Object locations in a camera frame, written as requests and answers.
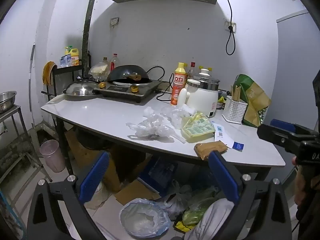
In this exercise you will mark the blue white tag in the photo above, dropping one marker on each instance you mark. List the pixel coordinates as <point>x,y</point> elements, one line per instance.
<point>238,146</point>

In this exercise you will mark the green woven bag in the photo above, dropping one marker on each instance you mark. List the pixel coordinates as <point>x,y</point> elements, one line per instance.
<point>255,97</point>

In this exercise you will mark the blue white packet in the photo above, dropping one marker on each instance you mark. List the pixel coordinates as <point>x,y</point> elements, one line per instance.
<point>65,60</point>

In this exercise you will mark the cabbage in plastic bag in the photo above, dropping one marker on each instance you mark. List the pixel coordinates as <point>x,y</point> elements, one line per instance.
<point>195,212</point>

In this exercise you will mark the small clear bottle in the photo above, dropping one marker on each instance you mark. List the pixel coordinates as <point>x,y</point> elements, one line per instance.
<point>105,61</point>

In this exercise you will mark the grey metal stand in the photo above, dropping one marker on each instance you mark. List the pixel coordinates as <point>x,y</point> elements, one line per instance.
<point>11,112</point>

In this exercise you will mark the white rice paddle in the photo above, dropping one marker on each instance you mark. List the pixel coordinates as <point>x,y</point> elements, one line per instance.
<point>183,96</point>

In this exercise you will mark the dark vertical drain pipe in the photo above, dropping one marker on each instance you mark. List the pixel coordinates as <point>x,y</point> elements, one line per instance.
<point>87,30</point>

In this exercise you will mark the blue box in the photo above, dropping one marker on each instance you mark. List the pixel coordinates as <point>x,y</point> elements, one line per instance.
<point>157,175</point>

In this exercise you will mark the brown wrapper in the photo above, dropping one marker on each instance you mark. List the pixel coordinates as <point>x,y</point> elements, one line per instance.
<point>210,147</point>

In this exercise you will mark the yellow cap bottle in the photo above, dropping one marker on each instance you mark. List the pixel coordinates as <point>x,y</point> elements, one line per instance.
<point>201,68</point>
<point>209,70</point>

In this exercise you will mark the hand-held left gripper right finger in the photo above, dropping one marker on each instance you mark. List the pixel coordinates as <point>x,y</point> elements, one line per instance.
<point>222,177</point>

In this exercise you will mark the clear bottle with red cap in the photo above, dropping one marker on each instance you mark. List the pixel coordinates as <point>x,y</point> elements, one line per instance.
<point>113,62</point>

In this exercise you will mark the black metal rack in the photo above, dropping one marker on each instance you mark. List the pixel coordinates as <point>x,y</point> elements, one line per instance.
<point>67,67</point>

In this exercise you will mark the steel wok lid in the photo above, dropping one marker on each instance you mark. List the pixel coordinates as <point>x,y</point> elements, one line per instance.
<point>80,88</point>

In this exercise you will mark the orange cloth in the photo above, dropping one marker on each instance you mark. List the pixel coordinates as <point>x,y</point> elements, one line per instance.
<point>47,72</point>

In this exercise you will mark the black round pan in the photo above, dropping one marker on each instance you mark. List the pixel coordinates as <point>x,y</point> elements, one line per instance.
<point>92,140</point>

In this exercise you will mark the large cardboard box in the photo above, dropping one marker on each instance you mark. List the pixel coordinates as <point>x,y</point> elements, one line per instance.
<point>75,150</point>

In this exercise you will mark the yellow plastic bag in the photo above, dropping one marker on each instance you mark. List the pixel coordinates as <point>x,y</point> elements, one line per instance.
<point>197,128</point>

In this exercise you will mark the red cap sauce bottle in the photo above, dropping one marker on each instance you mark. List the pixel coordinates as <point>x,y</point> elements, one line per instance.
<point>192,68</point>

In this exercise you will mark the white chopstick holder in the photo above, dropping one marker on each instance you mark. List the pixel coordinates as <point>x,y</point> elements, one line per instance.
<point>235,111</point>

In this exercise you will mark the black induction cooker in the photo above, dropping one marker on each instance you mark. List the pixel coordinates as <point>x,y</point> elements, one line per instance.
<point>120,92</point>

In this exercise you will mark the thin grey wall pipe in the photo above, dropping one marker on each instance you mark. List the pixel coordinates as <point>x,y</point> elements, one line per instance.
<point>30,80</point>

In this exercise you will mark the white rice cooker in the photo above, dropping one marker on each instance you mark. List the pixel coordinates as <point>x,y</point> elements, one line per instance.
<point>200,100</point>

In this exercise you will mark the old wall switch box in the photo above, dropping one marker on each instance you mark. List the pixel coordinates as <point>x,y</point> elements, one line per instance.
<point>114,22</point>

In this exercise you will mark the tied white plastic bag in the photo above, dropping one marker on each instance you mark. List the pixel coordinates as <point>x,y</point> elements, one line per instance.
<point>175,202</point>

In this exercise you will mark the yellow packet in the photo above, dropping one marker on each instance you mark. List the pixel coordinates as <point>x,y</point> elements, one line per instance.
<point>182,227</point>

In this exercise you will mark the steel colander bowl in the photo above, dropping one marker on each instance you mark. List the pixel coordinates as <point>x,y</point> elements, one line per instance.
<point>6,100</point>

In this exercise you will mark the plastic bag of food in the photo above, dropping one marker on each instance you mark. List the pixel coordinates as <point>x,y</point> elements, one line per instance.
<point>100,70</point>

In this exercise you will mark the clear plastic bag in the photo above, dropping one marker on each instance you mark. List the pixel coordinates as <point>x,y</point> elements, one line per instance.
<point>175,115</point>
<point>150,130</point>

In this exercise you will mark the person's right hand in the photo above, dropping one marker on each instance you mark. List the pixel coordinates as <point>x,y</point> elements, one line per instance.
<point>302,185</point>

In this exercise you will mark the black wok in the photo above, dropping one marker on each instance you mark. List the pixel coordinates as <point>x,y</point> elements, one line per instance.
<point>125,71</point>

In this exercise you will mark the orange dish soap bottle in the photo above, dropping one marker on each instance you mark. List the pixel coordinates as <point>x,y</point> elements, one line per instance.
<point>178,85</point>

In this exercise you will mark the white wall socket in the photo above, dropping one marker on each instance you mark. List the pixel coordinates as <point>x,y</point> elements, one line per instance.
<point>227,24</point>

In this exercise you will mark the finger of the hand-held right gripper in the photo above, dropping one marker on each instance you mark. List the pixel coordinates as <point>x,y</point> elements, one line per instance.
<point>275,136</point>
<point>282,124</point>

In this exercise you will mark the flat cardboard box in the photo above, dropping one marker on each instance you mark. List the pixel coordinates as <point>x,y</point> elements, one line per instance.
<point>135,192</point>

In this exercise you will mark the bundle of wooden chopsticks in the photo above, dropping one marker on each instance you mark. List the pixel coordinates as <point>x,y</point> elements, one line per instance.
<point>236,93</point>

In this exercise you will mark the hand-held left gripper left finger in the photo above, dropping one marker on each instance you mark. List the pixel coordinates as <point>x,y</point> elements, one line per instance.
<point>93,177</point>

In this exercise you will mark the trash bin with blue liner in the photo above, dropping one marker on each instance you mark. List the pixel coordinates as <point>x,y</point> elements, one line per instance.
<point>145,220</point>

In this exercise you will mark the white sack in plastic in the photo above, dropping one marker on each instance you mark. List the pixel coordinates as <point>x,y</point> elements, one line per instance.
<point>100,197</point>

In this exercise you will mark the pink plastic bin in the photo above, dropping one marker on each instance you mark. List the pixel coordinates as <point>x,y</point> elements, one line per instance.
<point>52,157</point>

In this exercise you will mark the yellow detergent jug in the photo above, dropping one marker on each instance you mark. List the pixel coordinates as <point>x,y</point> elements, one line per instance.
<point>75,57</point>

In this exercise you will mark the white paper label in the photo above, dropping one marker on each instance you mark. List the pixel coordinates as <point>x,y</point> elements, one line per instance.
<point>221,132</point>

